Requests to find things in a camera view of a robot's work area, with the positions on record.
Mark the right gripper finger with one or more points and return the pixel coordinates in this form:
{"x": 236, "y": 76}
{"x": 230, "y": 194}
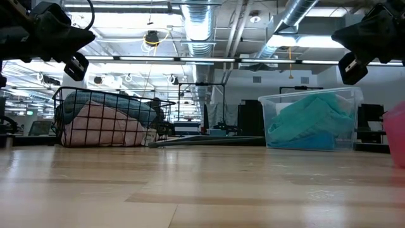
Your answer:
{"x": 370, "y": 35}

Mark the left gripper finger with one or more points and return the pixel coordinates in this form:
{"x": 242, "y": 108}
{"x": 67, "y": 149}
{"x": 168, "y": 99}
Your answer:
{"x": 60, "y": 35}

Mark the blue striped button shirt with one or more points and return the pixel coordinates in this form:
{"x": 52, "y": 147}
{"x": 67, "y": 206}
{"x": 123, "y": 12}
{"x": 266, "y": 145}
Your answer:
{"x": 126, "y": 106}

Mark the teal cloth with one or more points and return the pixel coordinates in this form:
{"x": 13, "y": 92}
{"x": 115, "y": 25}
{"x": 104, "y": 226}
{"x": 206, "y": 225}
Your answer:
{"x": 313, "y": 117}

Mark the white building column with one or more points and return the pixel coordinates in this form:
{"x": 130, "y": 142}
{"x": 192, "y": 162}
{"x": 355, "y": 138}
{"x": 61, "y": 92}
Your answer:
{"x": 74, "y": 84}

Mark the yellow hanging tag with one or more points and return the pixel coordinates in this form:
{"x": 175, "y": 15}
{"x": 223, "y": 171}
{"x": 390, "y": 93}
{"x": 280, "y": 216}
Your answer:
{"x": 290, "y": 76}

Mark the black ceiling lamp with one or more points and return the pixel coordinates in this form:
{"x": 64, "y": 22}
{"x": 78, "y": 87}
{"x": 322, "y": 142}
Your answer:
{"x": 152, "y": 38}

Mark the clear plastic bin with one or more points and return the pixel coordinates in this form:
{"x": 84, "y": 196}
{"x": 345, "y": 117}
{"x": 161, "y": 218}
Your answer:
{"x": 359, "y": 126}

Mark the red translucent plastic tray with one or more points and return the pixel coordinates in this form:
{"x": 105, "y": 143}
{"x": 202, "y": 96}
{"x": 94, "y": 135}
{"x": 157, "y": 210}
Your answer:
{"x": 395, "y": 136}

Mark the white round ceiling detector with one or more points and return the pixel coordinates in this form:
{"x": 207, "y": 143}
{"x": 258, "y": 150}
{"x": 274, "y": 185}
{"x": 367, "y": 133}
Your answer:
{"x": 255, "y": 18}

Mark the blue cloth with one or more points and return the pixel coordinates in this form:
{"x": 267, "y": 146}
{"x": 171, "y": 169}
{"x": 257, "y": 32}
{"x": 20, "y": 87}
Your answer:
{"x": 303, "y": 142}

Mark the person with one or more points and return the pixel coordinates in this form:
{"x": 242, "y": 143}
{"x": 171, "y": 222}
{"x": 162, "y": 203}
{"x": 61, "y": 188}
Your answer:
{"x": 159, "y": 115}

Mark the black cabinet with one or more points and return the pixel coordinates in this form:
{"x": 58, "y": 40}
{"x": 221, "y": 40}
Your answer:
{"x": 251, "y": 118}

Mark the long linear ceiling light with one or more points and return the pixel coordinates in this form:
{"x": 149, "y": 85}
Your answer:
{"x": 205, "y": 59}

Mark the blue white striped box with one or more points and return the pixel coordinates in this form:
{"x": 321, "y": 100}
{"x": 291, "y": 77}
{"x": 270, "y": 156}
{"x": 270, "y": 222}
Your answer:
{"x": 186, "y": 128}

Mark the silver round air duct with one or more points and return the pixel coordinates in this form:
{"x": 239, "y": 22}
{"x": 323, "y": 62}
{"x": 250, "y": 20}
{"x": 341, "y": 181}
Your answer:
{"x": 197, "y": 25}
{"x": 297, "y": 12}

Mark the black metal station frame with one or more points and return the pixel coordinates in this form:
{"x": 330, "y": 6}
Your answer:
{"x": 300, "y": 87}

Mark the black aluminium table frame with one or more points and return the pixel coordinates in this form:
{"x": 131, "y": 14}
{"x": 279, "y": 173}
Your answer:
{"x": 31, "y": 141}

